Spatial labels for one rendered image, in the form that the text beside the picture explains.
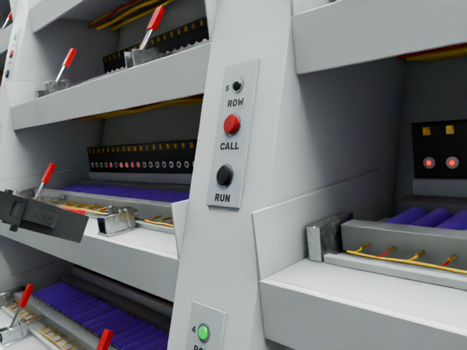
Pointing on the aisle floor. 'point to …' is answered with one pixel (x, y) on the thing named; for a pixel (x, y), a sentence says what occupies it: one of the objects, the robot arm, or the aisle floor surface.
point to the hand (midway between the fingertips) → (47, 219)
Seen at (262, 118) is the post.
